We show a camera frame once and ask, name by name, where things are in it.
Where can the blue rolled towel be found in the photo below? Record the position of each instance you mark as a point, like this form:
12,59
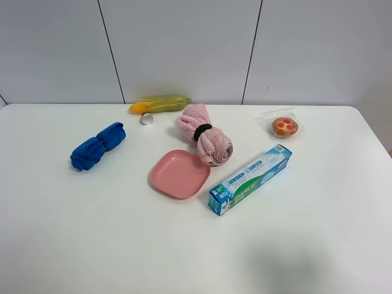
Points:
90,152

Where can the toy tart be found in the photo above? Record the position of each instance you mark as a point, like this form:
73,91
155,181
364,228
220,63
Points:
281,124

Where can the pink rolled towel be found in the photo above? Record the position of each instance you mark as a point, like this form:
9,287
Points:
214,148

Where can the toy corn cob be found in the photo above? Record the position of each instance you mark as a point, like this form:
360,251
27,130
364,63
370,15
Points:
160,104

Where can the pink square plate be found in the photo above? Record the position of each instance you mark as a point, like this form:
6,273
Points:
180,174

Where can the small white cup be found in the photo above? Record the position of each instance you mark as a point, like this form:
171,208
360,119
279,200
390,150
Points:
146,119

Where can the blue-green toothpaste box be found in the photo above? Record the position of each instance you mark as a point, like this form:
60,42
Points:
227,194

